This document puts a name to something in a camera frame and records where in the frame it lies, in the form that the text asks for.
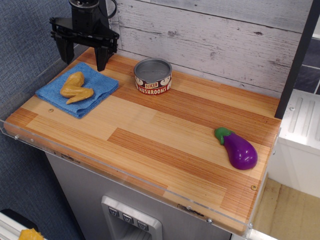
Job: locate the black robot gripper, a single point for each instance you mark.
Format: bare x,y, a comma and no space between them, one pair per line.
84,27

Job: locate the yellow toy chicken wing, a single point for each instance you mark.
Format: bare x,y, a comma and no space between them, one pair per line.
73,88

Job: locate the folded blue cloth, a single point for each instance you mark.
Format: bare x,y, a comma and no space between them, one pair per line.
102,86

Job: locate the sliced mushrooms tin can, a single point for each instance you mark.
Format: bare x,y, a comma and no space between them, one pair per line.
153,76

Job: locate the silver toy fridge cabinet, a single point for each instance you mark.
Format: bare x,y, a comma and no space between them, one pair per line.
84,189

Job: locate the silver dispenser button panel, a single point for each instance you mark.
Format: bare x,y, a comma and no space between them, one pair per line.
127,223

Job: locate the purple toy eggplant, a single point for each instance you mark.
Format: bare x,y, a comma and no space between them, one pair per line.
242,155

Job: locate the yellow object bottom left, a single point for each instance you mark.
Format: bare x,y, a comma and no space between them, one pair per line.
30,234

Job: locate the white toy sink unit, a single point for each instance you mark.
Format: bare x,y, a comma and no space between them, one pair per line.
295,161

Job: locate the right black frame post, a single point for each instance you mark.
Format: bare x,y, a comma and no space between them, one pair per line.
301,51

